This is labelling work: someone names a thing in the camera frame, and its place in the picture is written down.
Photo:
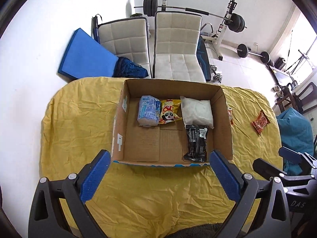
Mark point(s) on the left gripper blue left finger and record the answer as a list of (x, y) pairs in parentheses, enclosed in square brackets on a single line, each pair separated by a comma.
[(47, 218)]

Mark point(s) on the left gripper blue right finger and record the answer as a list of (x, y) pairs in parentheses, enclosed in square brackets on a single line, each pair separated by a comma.
[(272, 218)]

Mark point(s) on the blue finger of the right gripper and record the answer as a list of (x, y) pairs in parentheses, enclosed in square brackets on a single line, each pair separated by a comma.
[(290, 155), (266, 170)]

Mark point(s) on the red floral snack bag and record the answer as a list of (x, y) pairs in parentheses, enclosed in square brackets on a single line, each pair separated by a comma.
[(261, 121)]

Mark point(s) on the orange panda snack bag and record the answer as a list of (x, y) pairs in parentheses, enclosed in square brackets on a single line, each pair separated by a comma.
[(230, 115)]

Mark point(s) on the black snack bag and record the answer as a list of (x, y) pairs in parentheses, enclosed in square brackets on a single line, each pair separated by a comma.
[(197, 143)]

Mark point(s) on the white soft packet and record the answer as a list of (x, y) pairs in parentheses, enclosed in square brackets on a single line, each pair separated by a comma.
[(196, 112)]

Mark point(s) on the yellow panda snack bag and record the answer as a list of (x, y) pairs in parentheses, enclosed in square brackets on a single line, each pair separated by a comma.
[(169, 109)]

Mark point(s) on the blue tissue pack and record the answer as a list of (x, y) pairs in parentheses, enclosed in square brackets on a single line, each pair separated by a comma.
[(149, 111)]

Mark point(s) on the teal bean bag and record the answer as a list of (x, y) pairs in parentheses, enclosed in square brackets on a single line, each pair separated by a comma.
[(296, 132)]

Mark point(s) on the dark wooden chair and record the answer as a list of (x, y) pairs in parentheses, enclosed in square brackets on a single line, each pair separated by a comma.
[(297, 100)]

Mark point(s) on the dark fuzzy garment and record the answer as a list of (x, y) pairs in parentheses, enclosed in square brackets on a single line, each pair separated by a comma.
[(204, 231)]

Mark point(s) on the yellow tablecloth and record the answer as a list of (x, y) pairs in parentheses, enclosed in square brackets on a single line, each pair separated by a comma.
[(140, 200)]

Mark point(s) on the small dumbbells on floor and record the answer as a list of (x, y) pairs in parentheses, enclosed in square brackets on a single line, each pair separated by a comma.
[(216, 76)]

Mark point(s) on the barbell on floor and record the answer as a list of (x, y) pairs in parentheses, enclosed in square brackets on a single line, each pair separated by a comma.
[(243, 51)]

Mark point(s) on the open cardboard box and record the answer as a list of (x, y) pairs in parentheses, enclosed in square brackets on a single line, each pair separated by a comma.
[(165, 145)]

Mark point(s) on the black blue bench pad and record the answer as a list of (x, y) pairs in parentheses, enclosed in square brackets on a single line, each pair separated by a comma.
[(202, 58)]

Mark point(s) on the white weight bench rack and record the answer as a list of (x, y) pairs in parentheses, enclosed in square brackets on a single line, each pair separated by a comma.
[(217, 38)]

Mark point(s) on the barbell on rack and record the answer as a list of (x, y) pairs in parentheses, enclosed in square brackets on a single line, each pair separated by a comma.
[(233, 21)]

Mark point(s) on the blue foam mat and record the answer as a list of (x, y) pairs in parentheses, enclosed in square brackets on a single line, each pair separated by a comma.
[(84, 57)]

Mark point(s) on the dark blue cloth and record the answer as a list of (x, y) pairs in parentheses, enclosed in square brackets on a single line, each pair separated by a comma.
[(128, 69)]

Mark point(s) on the right white padded chair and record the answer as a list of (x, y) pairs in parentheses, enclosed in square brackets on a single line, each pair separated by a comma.
[(175, 46)]

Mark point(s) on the white padded chair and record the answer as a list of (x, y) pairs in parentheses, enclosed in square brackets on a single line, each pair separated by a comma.
[(175, 46), (127, 38)]

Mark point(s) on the left white padded chair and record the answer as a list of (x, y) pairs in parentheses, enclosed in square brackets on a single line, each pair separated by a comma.
[(127, 38)]

